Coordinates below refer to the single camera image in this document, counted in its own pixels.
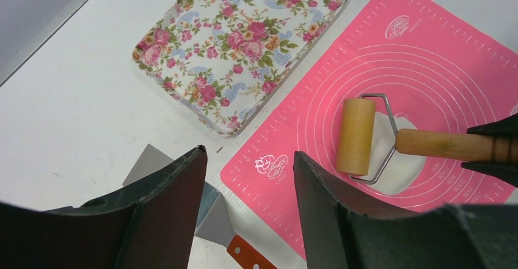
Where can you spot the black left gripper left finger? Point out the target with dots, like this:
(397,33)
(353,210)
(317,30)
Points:
(147,224)

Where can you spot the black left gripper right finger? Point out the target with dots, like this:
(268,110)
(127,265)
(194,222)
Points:
(344,227)

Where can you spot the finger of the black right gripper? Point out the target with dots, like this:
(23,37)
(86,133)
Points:
(504,127)
(505,173)

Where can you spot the white dough lump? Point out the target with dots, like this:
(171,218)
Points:
(401,170)

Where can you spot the wooden rolling pin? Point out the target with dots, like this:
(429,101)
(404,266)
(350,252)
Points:
(356,134)

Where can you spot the pink silicone baking mat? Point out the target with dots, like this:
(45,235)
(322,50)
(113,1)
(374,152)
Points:
(418,63)

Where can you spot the floral rectangular tray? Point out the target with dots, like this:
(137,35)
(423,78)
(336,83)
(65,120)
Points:
(223,59)

